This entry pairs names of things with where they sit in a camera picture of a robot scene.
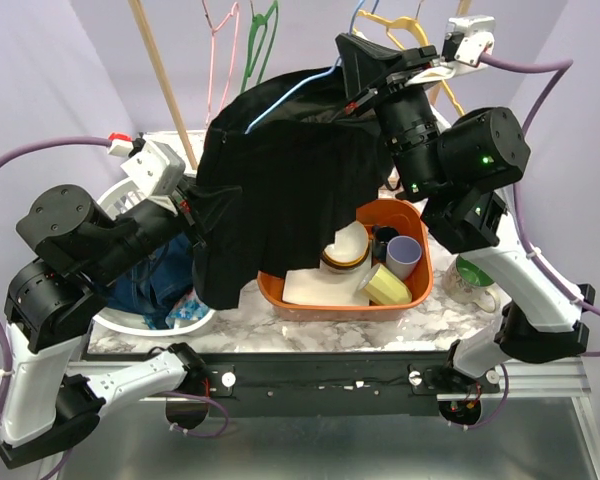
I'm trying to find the light blue hanger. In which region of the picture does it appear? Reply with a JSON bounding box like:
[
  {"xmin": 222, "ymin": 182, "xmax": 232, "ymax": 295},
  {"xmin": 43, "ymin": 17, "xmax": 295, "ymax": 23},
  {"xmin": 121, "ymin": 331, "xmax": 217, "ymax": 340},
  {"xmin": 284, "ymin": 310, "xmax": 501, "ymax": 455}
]
[{"xmin": 244, "ymin": 0, "xmax": 365, "ymax": 134}]

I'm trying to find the black garment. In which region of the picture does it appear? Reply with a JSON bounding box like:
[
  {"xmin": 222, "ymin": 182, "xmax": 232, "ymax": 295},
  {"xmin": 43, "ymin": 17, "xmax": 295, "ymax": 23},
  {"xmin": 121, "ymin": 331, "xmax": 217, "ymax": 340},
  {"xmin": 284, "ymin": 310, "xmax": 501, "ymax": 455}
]
[{"xmin": 194, "ymin": 69, "xmax": 393, "ymax": 310}]

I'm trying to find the dark blue denim skirt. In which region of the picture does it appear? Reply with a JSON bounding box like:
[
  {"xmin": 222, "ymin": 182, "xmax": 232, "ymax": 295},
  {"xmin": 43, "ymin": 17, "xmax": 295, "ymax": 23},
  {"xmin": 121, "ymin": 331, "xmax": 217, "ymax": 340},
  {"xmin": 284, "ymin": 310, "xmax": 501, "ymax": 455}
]
[{"xmin": 101, "ymin": 234, "xmax": 193, "ymax": 330}]

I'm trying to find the floral blue skirt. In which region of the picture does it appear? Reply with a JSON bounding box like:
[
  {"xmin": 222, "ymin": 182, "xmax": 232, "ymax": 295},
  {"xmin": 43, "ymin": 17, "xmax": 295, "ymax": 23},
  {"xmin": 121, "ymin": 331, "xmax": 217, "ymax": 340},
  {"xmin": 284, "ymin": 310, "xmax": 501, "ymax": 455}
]
[{"xmin": 165, "ymin": 291, "xmax": 210, "ymax": 329}]

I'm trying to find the green hanger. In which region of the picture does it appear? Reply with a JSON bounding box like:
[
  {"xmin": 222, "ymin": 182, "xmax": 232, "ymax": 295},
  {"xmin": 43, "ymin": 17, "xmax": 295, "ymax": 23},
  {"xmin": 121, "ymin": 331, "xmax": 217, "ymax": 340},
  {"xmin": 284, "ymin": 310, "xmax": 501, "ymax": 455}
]
[{"xmin": 240, "ymin": 0, "xmax": 279, "ymax": 93}]

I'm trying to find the pink wire hanger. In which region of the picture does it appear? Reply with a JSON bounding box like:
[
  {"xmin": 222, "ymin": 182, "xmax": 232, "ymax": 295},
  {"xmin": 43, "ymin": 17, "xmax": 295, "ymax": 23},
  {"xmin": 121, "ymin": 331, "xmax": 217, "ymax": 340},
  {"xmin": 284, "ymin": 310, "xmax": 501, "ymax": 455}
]
[{"xmin": 202, "ymin": 1, "xmax": 241, "ymax": 126}]

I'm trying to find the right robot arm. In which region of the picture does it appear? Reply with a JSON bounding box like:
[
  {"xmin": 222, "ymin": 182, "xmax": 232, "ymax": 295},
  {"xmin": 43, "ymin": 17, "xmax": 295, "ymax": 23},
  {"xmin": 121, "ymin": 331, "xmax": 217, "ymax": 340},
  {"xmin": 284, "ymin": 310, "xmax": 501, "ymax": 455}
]
[{"xmin": 336, "ymin": 31, "xmax": 595, "ymax": 392}]

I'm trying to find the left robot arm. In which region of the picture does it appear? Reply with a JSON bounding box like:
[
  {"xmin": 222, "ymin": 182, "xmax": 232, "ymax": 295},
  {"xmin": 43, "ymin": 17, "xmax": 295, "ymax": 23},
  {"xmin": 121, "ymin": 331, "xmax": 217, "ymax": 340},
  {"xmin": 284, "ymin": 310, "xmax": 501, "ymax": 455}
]
[{"xmin": 0, "ymin": 178, "xmax": 240, "ymax": 469}]

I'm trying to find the yellow hanger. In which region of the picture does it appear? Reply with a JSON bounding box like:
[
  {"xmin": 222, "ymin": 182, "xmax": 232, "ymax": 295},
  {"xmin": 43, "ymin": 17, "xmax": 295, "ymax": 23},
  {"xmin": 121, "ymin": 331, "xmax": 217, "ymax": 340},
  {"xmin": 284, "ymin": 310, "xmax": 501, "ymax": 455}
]
[{"xmin": 353, "ymin": 8, "xmax": 466, "ymax": 117}]

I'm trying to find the wooden clothes rack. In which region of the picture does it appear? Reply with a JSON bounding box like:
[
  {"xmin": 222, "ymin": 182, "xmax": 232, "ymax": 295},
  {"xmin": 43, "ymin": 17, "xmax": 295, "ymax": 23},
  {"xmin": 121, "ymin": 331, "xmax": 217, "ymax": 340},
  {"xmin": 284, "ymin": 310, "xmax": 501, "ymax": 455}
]
[{"xmin": 127, "ymin": 1, "xmax": 472, "ymax": 171}]

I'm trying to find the white laundry basket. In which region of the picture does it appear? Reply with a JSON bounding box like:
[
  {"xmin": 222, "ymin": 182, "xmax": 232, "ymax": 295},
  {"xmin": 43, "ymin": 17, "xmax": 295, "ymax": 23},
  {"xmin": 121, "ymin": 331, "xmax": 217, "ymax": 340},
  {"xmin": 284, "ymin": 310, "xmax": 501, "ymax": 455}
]
[{"xmin": 93, "ymin": 179, "xmax": 215, "ymax": 338}]

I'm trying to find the white square plate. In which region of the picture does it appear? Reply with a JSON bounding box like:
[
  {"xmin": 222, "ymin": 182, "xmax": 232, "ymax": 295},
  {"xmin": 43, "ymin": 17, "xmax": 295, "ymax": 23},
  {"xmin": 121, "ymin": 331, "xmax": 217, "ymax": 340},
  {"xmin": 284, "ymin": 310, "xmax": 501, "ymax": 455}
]
[{"xmin": 282, "ymin": 266, "xmax": 369, "ymax": 307}]

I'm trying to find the white bowl with dark rim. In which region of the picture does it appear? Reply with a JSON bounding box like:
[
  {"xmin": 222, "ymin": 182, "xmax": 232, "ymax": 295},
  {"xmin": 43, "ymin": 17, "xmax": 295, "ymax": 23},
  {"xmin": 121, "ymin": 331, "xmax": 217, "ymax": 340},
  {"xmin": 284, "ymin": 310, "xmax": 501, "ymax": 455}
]
[{"xmin": 320, "ymin": 221, "xmax": 372, "ymax": 274}]

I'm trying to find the orange plastic tub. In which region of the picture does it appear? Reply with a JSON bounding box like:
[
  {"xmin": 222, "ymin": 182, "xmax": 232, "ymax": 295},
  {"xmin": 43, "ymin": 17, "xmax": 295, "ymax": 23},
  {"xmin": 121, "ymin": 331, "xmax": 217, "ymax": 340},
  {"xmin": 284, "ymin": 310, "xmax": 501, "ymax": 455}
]
[{"xmin": 257, "ymin": 199, "xmax": 433, "ymax": 322}]

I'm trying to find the black cup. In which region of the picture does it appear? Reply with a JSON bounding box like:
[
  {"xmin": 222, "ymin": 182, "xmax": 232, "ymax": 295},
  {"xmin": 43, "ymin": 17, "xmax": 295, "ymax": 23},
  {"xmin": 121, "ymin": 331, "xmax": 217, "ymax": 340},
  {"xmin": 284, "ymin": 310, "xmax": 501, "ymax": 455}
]
[{"xmin": 371, "ymin": 225, "xmax": 400, "ymax": 262}]

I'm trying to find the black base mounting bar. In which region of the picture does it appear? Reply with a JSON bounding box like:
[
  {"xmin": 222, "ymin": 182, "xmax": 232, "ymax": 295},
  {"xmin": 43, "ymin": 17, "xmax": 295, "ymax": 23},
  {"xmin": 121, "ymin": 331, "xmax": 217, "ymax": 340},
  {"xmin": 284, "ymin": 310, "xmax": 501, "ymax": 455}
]
[{"xmin": 143, "ymin": 349, "xmax": 501, "ymax": 419}]

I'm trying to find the lavender cup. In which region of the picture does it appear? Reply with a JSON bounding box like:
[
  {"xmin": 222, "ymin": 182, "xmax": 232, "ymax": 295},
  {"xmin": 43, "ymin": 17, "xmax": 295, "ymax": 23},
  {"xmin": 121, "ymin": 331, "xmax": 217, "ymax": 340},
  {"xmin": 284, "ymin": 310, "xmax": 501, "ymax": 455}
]
[{"xmin": 385, "ymin": 235, "xmax": 422, "ymax": 281}]

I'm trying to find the yellow cup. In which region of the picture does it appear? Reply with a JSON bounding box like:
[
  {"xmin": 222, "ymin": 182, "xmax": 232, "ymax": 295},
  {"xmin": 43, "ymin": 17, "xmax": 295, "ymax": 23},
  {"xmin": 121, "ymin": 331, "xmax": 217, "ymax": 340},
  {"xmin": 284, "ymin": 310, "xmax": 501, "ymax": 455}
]
[{"xmin": 358, "ymin": 263, "xmax": 412, "ymax": 306}]

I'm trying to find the white floral mug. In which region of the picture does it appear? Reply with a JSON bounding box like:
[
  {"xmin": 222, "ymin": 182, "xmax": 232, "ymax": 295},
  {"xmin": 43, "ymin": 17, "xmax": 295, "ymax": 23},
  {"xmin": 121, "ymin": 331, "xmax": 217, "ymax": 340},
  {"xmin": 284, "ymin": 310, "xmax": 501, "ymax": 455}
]
[{"xmin": 442, "ymin": 258, "xmax": 501, "ymax": 313}]

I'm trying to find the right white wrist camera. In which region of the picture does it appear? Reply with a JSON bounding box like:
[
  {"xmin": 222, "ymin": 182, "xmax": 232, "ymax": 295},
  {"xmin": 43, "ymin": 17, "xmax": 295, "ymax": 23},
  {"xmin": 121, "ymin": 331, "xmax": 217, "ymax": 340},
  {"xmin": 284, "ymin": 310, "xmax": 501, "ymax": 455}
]
[{"xmin": 420, "ymin": 15, "xmax": 496, "ymax": 83}]

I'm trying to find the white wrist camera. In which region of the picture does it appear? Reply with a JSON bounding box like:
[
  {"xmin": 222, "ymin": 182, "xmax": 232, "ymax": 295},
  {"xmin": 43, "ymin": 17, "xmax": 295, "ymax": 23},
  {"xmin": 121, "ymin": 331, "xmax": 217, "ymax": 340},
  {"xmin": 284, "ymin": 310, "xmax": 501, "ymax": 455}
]
[
  {"xmin": 420, "ymin": 15, "xmax": 496, "ymax": 83},
  {"xmin": 107, "ymin": 133, "xmax": 186, "ymax": 197}
]

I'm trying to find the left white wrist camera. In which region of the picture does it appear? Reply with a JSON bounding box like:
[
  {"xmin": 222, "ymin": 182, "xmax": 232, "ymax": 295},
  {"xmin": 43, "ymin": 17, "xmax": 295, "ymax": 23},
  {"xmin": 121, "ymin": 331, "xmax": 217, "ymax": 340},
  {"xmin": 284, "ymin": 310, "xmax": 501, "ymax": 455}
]
[{"xmin": 107, "ymin": 133, "xmax": 186, "ymax": 197}]

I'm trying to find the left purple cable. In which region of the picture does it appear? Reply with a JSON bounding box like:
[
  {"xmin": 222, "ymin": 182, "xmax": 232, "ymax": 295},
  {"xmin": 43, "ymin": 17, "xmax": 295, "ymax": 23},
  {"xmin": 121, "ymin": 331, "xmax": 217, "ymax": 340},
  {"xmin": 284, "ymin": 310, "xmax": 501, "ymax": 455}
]
[{"xmin": 0, "ymin": 134, "xmax": 231, "ymax": 480}]

